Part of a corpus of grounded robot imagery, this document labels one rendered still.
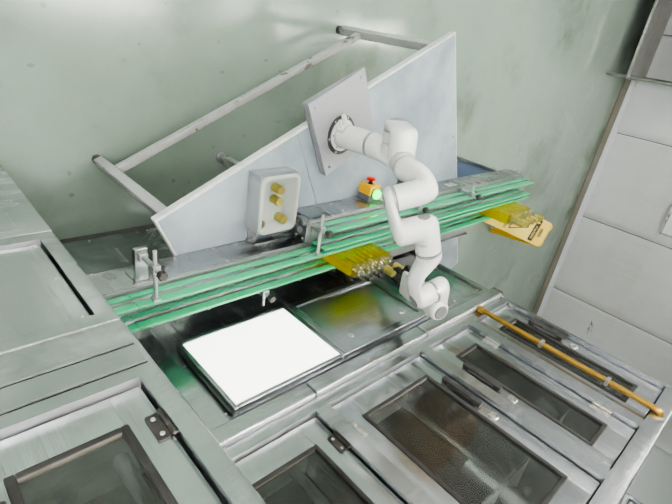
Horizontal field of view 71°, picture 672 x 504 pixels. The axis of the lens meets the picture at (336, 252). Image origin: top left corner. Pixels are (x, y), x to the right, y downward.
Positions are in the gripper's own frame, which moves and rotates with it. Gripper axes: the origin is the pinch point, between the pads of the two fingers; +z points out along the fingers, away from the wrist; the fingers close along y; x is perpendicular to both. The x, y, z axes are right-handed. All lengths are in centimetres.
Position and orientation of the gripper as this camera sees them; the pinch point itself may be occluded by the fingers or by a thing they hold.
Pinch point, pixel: (397, 274)
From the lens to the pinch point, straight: 187.5
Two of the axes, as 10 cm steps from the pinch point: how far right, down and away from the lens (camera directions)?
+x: -9.0, 0.7, -4.4
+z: -4.2, -4.2, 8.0
